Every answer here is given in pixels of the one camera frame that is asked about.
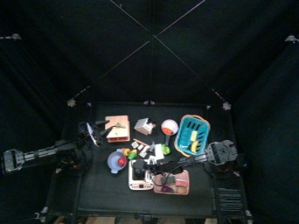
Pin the small grey box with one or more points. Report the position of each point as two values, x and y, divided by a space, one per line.
145 126

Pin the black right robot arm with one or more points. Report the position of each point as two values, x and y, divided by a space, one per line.
218 153

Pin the orange toy fruit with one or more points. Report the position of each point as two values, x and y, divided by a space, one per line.
126 151

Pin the red toy food slice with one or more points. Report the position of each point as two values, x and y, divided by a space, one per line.
181 182

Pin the grey frame bracket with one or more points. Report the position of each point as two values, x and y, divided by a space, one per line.
291 38
226 106
149 102
71 102

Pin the grey green toy food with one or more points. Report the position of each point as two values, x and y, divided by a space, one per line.
170 178

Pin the black toy pot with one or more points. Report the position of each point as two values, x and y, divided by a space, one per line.
138 167

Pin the brown toy bread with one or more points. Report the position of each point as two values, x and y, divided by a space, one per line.
182 190

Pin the purple toy eggplant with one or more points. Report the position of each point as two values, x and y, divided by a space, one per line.
167 189

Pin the teal basket with orange rim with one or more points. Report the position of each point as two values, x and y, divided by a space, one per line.
186 131

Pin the white box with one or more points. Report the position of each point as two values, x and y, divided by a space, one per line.
159 151

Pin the light green toy vegetable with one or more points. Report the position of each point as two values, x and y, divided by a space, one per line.
166 149

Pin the wooden stick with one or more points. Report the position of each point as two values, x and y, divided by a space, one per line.
141 141

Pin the yellow toy banana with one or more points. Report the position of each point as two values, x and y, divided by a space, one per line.
194 147

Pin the red toy fruit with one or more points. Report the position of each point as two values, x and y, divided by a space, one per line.
122 161

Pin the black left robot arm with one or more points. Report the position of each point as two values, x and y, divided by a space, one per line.
36 153

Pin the blue-grey bowl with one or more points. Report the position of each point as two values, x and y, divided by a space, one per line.
114 162

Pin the yellow toy corn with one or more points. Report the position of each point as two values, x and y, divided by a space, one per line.
194 136

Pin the white text label sticker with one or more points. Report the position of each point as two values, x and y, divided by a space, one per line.
229 199

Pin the white toy stove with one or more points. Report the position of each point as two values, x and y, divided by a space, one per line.
141 183

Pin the pink tray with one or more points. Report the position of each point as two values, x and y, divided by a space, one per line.
183 178

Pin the small white card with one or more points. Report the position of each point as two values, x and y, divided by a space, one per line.
135 144
141 148
143 154

